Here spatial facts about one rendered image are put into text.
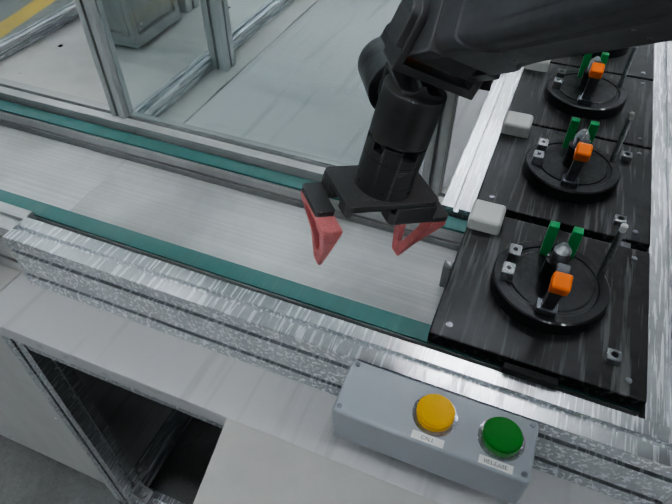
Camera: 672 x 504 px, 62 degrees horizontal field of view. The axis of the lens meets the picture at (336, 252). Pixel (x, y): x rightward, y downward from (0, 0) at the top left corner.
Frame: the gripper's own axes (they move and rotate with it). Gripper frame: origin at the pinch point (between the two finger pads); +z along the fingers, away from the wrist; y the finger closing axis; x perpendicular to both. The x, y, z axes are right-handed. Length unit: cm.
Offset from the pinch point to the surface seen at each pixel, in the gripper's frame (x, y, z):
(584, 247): 1.9, -34.1, 2.2
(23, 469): -49, 48, 123
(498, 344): 11.2, -15.0, 6.4
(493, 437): 20.8, -8.2, 7.4
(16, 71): -103, 37, 33
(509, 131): -24.9, -39.7, 1.1
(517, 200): -9.7, -31.5, 3.2
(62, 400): -23, 33, 53
